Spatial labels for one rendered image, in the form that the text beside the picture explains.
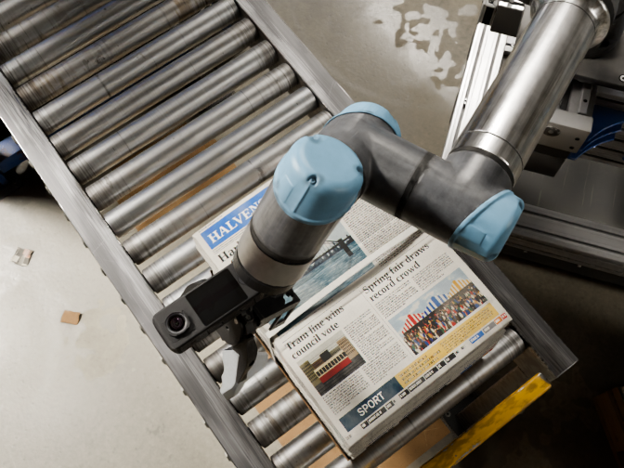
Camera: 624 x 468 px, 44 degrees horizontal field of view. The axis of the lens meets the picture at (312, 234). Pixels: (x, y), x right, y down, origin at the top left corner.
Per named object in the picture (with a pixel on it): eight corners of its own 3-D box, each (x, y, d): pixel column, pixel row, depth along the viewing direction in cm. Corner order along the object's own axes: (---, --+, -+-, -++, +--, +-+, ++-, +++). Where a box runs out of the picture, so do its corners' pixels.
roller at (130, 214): (323, 110, 149) (323, 96, 144) (115, 245, 139) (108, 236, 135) (307, 91, 150) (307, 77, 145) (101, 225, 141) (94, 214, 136)
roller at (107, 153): (283, 63, 152) (282, 48, 148) (79, 193, 143) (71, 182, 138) (269, 46, 154) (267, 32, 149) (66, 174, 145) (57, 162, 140)
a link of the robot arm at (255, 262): (279, 276, 73) (230, 213, 75) (263, 302, 76) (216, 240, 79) (333, 251, 78) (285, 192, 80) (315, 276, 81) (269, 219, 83)
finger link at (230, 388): (273, 394, 93) (278, 332, 88) (236, 416, 89) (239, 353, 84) (255, 381, 94) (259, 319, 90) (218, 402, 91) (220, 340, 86)
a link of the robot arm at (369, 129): (418, 186, 85) (380, 240, 77) (331, 141, 87) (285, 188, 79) (443, 130, 80) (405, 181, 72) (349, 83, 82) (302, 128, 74)
